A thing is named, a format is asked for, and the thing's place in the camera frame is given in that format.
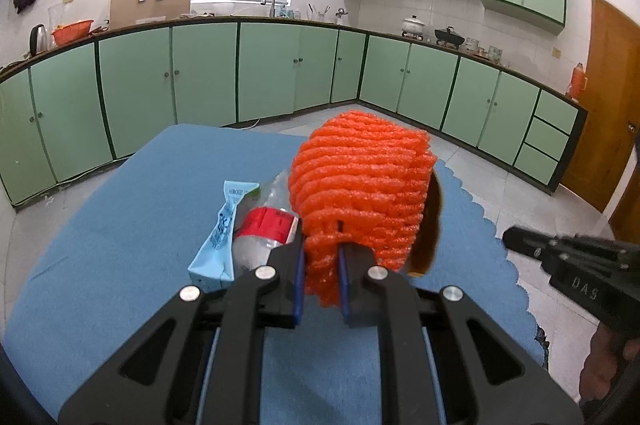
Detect black wok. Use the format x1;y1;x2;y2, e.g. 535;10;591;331
434;26;463;46

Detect glass jars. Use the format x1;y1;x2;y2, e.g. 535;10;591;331
462;37;503;60

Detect orange thermos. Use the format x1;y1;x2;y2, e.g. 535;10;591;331
570;62;587;98

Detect green lower kitchen cabinets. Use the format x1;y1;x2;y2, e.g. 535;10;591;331
0;17;588;208

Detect large orange foam net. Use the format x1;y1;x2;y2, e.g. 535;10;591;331
291;109;438;310

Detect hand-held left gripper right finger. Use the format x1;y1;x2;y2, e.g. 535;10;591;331
337;242;586;425

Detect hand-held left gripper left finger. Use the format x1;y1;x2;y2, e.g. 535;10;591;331
57;232;307;425

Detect clear bottle with red label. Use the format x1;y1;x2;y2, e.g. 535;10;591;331
232;170;301;278

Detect blue tablecloth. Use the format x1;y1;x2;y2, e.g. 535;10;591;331
2;122;551;425

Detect steel electric kettle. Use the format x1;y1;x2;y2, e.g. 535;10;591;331
29;24;48;56

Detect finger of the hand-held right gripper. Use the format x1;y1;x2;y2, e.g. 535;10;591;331
547;234;633;256
502;226;556;267

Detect white cooking pot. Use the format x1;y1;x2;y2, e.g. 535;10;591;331
402;16;428;38

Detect wooden door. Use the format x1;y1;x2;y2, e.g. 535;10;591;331
560;0;640;226

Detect person's right hand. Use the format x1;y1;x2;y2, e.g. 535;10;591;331
580;327;640;401

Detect orange plastic basket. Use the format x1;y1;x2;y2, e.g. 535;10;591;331
51;20;95;46

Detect light blue drink carton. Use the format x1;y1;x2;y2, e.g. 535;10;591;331
187;180;261;293

